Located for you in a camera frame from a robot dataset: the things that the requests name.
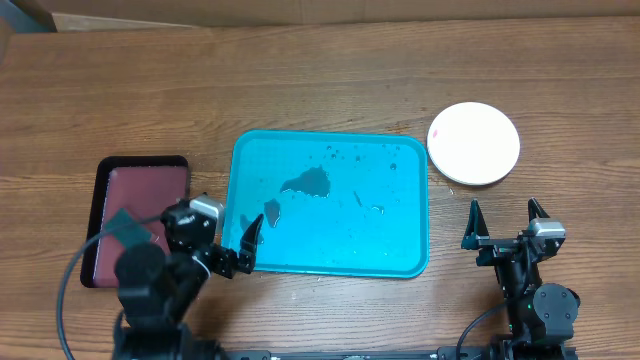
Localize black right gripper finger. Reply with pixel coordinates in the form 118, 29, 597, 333
461, 199, 489, 250
527, 197, 549, 221

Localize green scrubbing sponge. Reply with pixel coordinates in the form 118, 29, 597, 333
105, 208, 154, 249

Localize white plate with pink rim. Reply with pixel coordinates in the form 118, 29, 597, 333
426, 102, 521, 186

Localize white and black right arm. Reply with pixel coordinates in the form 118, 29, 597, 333
461, 198, 581, 359

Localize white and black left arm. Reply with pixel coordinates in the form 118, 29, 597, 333
112, 194, 264, 360

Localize black tray with pink liquid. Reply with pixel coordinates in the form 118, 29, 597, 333
80, 155, 190, 288

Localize blue plastic tray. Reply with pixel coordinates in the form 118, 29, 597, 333
222, 130, 430, 279

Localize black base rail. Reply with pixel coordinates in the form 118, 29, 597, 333
128, 347, 579, 360

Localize cardboard back wall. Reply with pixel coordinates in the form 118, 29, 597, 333
0, 0, 640, 32

